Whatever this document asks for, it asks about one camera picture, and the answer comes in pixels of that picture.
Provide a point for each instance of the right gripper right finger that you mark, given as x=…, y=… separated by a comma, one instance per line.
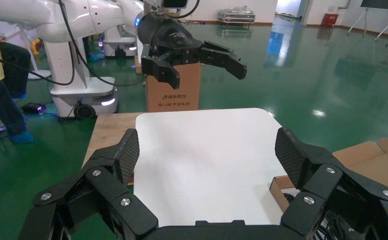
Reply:
x=323, y=185

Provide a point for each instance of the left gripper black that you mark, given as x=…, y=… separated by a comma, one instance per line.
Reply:
x=167, y=36

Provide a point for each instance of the white robot torso with base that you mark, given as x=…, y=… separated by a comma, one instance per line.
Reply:
x=81, y=92

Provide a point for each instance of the yellow black barrier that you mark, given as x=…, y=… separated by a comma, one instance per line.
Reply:
x=35, y=46

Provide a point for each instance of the silver flight case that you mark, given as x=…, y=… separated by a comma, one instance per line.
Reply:
x=236, y=15

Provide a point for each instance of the red bin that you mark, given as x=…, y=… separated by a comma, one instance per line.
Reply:
x=330, y=20

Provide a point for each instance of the wooden board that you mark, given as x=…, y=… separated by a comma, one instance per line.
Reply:
x=111, y=132

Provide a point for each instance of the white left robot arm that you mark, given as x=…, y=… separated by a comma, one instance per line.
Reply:
x=48, y=16

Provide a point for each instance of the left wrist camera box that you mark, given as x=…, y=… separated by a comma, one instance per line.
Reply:
x=174, y=3

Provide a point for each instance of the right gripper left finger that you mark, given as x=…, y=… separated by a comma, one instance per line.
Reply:
x=108, y=185

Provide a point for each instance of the black device with purple light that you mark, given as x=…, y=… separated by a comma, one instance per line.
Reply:
x=33, y=107

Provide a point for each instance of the black screen on white stand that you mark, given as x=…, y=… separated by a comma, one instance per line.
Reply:
x=382, y=4

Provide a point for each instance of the white round floor base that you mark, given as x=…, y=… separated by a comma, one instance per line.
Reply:
x=40, y=74

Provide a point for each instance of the tall printed cardboard box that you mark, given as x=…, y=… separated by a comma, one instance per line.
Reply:
x=174, y=96

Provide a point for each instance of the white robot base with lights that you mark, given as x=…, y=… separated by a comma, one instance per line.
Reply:
x=121, y=43

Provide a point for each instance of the cardboard storage box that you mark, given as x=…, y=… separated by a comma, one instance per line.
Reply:
x=369, y=159

